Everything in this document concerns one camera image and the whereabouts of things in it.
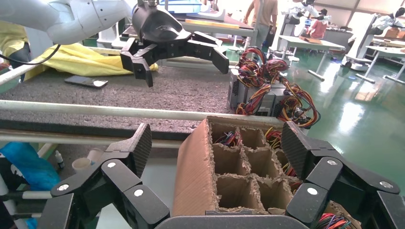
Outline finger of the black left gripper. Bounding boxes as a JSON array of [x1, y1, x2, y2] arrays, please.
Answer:
[[186, 31, 230, 75], [119, 37, 165, 88]]

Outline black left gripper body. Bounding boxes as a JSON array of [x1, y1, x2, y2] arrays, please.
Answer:
[[131, 3, 193, 53]]

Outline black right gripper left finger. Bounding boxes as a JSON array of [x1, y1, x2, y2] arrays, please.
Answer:
[[37, 123, 171, 229]]

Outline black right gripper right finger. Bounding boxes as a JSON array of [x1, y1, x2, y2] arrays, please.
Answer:
[[281, 121, 405, 229]]

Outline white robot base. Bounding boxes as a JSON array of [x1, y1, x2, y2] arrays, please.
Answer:
[[96, 22, 122, 49]]

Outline grey table with red top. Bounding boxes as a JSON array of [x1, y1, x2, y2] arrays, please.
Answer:
[[180, 9, 258, 51]]

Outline grey felt table mat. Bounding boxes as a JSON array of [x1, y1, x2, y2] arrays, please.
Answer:
[[0, 64, 236, 134]]

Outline blue flat object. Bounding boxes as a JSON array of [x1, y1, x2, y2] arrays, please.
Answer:
[[160, 0, 203, 14]]

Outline orange flat board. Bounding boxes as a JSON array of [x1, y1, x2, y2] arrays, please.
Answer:
[[185, 18, 241, 30]]

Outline white plastic cylinder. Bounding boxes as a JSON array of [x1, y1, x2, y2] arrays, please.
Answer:
[[86, 147, 104, 163]]

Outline white paper cup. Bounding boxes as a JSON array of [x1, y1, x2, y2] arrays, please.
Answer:
[[72, 157, 92, 173]]

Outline black smartphone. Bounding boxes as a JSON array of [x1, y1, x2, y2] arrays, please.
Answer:
[[64, 74, 109, 89]]

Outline yellow cloth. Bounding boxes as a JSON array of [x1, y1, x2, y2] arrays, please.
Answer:
[[24, 42, 159, 78]]

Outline small white dropper bottle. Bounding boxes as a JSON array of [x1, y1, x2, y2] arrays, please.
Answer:
[[55, 150, 66, 169]]

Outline person in tan shirt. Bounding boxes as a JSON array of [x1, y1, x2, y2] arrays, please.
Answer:
[[243, 0, 279, 50]]

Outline cardboard box with dividers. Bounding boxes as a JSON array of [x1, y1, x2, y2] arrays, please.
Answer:
[[171, 115, 363, 229]]

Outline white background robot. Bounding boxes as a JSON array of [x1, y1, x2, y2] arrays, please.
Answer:
[[341, 7, 405, 72], [281, 0, 321, 38]]

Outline blue plastic bag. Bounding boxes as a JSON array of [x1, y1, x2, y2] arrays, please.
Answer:
[[0, 142, 61, 192]]

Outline brown flat item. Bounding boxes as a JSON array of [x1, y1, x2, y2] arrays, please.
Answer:
[[298, 35, 323, 44]]

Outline white work table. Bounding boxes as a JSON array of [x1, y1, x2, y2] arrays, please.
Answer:
[[277, 34, 346, 82], [355, 45, 405, 85]]

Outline person in red shirt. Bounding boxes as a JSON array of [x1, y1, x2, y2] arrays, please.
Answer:
[[306, 9, 330, 40]]

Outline person in yellow clothing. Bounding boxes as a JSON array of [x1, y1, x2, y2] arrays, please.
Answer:
[[0, 21, 32, 69]]

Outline brown cardboard boxes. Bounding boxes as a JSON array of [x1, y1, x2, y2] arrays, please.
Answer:
[[384, 27, 405, 41]]

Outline grey power supply, coloured cables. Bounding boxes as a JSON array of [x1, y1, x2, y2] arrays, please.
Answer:
[[264, 126, 283, 150], [265, 58, 289, 79], [271, 77, 321, 129], [235, 83, 277, 117], [227, 46, 271, 110]]

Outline wire bundle box right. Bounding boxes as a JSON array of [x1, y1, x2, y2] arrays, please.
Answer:
[[316, 212, 352, 229]]

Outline white metal table rail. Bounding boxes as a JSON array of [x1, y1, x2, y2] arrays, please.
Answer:
[[0, 100, 284, 126], [0, 129, 184, 150]]

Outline wire bundle front left cell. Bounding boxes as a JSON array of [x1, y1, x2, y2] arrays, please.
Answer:
[[214, 130, 243, 148]]

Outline white pipe frame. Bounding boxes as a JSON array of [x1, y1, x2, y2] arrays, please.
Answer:
[[0, 174, 54, 229]]

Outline long black arm cable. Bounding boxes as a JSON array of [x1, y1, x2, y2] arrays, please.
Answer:
[[0, 44, 61, 66]]

